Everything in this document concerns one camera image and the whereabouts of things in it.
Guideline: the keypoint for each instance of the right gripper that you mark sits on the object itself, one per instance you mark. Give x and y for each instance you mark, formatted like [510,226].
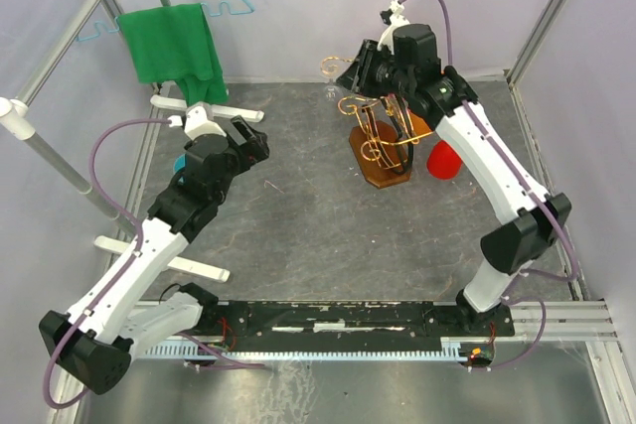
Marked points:
[357,77]

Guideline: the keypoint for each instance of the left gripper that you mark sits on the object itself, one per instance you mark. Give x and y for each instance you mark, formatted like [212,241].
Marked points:
[250,151]

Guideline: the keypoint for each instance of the small clear glass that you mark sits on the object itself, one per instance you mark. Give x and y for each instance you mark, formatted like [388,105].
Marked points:
[330,68]

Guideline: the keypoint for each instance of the blue plastic wine glass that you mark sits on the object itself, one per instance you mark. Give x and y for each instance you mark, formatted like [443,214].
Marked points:
[179,167]

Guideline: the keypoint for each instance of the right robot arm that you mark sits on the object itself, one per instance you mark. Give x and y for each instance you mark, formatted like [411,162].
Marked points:
[531,218]

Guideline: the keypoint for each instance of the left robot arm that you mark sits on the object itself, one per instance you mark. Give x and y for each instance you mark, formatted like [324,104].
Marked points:
[97,339]

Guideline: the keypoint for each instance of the orange plastic wine glass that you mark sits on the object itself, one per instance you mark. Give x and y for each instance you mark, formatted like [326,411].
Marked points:
[419,126]

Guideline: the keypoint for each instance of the red plastic wine glass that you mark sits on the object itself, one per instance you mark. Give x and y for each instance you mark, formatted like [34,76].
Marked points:
[443,162]

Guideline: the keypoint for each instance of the green cloth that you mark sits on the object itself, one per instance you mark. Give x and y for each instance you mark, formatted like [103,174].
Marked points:
[175,43]

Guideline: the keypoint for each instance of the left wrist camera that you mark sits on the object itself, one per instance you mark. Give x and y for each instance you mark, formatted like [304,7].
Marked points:
[195,122]

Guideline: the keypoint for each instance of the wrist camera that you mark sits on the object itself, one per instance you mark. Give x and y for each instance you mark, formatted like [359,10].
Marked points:
[393,18]
[195,122]

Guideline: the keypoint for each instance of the gold wire wine glass rack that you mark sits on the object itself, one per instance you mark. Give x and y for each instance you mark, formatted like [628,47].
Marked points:
[382,141]

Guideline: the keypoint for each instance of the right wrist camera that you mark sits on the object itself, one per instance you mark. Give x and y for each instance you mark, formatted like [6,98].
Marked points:
[393,18]

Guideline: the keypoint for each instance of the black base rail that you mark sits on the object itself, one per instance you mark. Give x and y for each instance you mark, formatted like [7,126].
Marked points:
[325,326]

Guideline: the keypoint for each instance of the light blue cable duct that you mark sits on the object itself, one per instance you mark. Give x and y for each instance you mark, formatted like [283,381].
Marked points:
[185,349]

